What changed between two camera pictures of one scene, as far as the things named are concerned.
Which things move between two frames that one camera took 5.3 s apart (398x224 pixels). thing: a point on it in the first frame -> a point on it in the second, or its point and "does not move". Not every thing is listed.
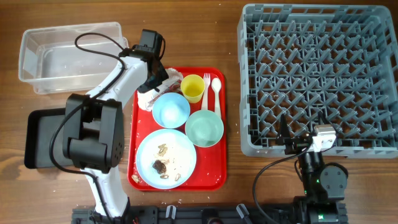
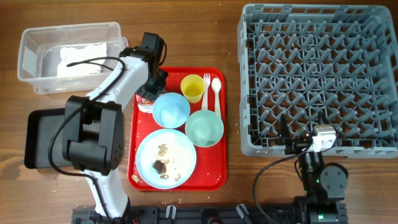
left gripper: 163,76 does not move
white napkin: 145,97 -> 71,55
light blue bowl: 171,110 does not move
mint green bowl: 204,128 does not move
